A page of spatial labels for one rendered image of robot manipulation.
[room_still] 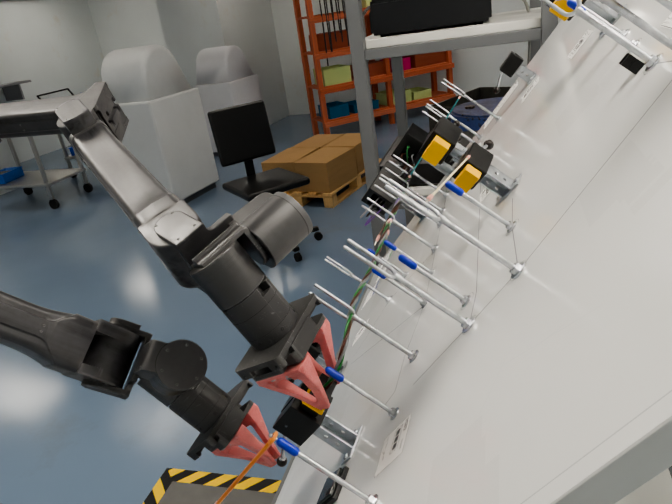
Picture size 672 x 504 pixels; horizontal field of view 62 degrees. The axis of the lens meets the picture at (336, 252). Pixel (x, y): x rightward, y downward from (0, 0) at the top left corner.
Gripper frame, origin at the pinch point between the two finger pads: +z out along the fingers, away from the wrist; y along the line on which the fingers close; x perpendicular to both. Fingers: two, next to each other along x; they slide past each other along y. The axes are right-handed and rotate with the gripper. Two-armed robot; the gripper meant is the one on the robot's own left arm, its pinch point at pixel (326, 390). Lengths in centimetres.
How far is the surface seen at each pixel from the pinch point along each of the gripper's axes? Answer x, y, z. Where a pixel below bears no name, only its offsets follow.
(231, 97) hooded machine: 371, 537, -39
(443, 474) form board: -18.9, -14.4, -1.7
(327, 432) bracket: 3.1, -1.1, 4.8
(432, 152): -3, 53, -3
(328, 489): 2.1, -7.0, 7.1
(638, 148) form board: -36.4, 6.2, -9.5
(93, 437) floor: 202, 68, 45
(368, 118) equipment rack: 24, 95, -7
